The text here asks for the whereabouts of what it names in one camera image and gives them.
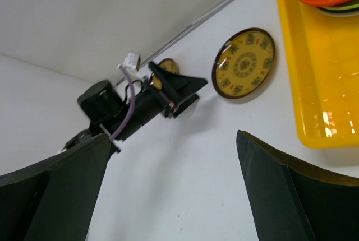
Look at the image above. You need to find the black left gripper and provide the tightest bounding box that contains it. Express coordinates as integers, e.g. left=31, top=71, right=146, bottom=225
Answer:
left=64, top=62, right=208, bottom=150

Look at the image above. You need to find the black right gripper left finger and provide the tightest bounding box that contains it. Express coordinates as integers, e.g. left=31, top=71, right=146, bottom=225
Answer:
left=1, top=134, right=110, bottom=240

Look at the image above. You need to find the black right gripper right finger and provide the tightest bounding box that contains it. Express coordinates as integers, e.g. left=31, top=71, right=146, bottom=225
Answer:
left=236, top=131, right=358, bottom=240

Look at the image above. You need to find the yellow patterned plate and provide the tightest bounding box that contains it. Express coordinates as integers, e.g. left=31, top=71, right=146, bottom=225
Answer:
left=151, top=58, right=180, bottom=90
left=211, top=27, right=276, bottom=100

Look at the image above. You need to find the green plate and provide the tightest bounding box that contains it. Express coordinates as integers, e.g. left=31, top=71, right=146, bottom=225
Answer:
left=318, top=0, right=358, bottom=13

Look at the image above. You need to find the black plate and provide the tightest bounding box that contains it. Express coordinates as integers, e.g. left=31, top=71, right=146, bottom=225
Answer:
left=317, top=7, right=358, bottom=17

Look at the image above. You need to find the yellow plastic bin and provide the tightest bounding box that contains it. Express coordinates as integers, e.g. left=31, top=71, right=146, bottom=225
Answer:
left=277, top=0, right=358, bottom=149

